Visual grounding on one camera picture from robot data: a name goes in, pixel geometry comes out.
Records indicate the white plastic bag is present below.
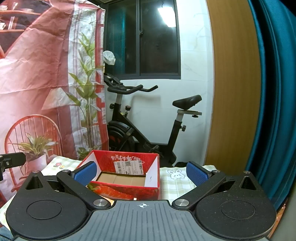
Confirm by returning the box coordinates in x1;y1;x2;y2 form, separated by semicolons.
103;50;116;66

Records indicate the printed red backdrop cloth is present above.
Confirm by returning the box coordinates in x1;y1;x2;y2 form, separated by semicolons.
1;1;108;204

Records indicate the black exercise bike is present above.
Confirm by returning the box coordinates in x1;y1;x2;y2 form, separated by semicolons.
103;73;203;167

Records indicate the teal curtain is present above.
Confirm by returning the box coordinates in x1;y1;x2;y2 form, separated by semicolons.
246;1;295;209

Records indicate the dark window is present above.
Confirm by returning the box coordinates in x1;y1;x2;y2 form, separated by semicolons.
104;1;181;80

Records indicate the wooden door panel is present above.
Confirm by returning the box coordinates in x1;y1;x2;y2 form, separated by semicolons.
205;1;261;175

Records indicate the red strawberry cardboard box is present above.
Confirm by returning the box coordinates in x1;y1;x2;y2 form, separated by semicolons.
78;150;160;200

